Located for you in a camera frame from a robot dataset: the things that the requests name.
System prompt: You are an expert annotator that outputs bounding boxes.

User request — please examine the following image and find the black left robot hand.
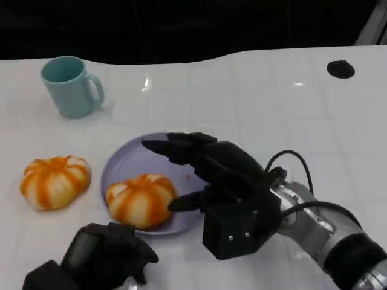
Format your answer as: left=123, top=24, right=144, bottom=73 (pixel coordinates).
left=60, top=222, right=160, bottom=290

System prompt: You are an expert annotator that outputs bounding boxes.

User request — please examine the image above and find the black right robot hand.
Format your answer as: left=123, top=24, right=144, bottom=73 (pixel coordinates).
left=141, top=132, right=281, bottom=213

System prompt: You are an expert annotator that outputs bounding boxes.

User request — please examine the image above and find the orange and white bread roll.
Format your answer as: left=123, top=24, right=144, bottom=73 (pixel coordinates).
left=19, top=155, right=92, bottom=211
left=105, top=173, right=178, bottom=230

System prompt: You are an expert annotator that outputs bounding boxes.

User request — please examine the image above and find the lilac plate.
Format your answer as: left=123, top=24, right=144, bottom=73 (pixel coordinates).
left=100, top=132, right=212, bottom=236

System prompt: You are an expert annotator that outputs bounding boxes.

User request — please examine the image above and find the black round table grommet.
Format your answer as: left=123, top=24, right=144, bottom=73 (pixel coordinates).
left=326, top=60, right=356, bottom=79

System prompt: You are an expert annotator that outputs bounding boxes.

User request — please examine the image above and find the pale green mug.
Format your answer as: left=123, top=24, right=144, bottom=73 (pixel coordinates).
left=41, top=56, right=106, bottom=119

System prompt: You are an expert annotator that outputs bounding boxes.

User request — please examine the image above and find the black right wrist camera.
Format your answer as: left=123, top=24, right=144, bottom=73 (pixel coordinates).
left=201, top=205, right=279, bottom=261

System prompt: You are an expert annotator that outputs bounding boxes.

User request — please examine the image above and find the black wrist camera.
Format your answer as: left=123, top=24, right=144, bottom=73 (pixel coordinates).
left=21, top=260, right=73, bottom=290
left=201, top=205, right=279, bottom=261

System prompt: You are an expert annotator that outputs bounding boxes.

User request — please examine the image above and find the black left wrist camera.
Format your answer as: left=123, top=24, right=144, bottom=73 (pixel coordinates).
left=21, top=260, right=73, bottom=290

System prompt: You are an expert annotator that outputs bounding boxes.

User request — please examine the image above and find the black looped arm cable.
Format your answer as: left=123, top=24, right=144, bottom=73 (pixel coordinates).
left=264, top=150, right=315, bottom=194

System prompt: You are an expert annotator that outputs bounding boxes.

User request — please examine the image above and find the white frame post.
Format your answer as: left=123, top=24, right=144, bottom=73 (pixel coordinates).
left=355, top=0, right=387, bottom=46

